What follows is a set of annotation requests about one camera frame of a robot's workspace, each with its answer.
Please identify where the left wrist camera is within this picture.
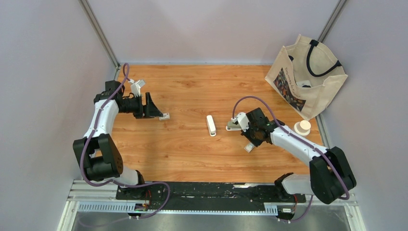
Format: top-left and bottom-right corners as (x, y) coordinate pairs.
(129, 79), (145, 97)

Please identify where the white stapler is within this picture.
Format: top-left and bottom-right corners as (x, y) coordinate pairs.
(206, 115), (216, 137)

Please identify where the white plastic bottle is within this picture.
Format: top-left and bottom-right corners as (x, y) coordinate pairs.
(293, 120), (311, 137)

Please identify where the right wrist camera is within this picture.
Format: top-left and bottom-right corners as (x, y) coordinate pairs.
(233, 112), (250, 132)

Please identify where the white staple box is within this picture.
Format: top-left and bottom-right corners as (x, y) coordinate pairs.
(159, 113), (170, 121)

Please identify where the grey green stapler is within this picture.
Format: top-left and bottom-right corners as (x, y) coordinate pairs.
(226, 121), (242, 131)

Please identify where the white staple tray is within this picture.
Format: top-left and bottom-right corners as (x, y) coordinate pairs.
(244, 143), (255, 153)

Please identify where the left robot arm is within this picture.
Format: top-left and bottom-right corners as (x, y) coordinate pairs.
(73, 79), (163, 200)

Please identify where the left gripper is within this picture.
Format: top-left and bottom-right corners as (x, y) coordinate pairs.
(118, 92), (163, 120)

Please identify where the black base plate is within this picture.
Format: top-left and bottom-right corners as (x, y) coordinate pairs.
(115, 181), (306, 212)

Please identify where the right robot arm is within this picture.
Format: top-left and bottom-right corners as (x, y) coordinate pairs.
(234, 108), (357, 204)

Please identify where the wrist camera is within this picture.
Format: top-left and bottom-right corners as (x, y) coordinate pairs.
(233, 112), (250, 132)
(129, 79), (145, 97)

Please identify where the beige canvas tote bag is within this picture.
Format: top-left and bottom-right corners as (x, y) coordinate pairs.
(265, 35), (348, 120)

